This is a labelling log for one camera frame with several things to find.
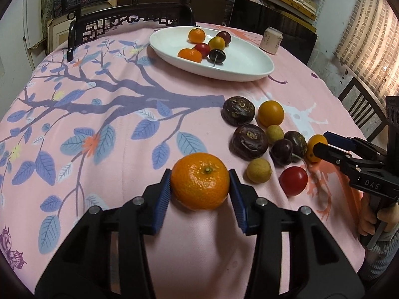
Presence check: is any dark cherry on plate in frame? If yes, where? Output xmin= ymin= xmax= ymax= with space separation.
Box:
xmin=208 ymin=49 xmax=226 ymax=66

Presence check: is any striped grey sleeve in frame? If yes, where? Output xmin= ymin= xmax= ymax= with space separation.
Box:
xmin=359 ymin=231 xmax=398 ymax=280

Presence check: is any tan longan fruit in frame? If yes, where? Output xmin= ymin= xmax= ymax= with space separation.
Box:
xmin=246 ymin=158 xmax=273 ymax=184
xmin=266 ymin=125 xmax=284 ymax=145

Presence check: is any red cherry tomato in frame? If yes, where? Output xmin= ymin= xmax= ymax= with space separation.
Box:
xmin=279 ymin=166 xmax=308 ymax=197

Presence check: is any pink printed tablecloth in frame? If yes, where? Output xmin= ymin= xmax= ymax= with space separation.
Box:
xmin=1 ymin=23 xmax=365 ymax=298

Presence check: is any dark red cherry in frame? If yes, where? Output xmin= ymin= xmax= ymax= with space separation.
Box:
xmin=270 ymin=138 xmax=293 ymax=166

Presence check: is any person's right hand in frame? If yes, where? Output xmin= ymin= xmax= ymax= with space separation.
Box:
xmin=358 ymin=192 xmax=398 ymax=236

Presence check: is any dark passion fruit small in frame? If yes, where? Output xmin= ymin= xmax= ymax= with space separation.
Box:
xmin=284 ymin=130 xmax=308 ymax=163

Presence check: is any small orange fruit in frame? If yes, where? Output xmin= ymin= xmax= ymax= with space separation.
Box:
xmin=306 ymin=134 xmax=328 ymax=163

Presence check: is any large orange mandarin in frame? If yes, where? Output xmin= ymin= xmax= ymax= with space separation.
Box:
xmin=170 ymin=152 xmax=230 ymax=211

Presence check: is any white oval plate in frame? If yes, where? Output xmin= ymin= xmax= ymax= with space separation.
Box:
xmin=149 ymin=26 xmax=275 ymax=82

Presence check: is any red tomato on plate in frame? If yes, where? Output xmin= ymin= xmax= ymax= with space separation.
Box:
xmin=194 ymin=43 xmax=211 ymax=59

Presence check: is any pink drink can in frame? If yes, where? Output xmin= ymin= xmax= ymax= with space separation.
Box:
xmin=260 ymin=27 xmax=283 ymax=55

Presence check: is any dark wooden chair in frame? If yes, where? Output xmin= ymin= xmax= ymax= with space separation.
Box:
xmin=338 ymin=77 xmax=388 ymax=143

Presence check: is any yellow fruit on plate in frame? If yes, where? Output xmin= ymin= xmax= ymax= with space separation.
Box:
xmin=208 ymin=36 xmax=226 ymax=51

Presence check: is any mandarin on plate back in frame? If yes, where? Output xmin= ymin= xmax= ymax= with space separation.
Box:
xmin=188 ymin=28 xmax=206 ymax=44

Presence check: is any dark carved screen stand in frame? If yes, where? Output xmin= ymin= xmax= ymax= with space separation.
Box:
xmin=66 ymin=0 xmax=196 ymax=62

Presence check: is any orange kumquat fruit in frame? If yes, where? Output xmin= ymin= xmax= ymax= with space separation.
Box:
xmin=258 ymin=101 xmax=285 ymax=127

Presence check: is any dark plum on plate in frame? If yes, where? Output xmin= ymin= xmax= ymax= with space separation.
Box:
xmin=217 ymin=31 xmax=231 ymax=46

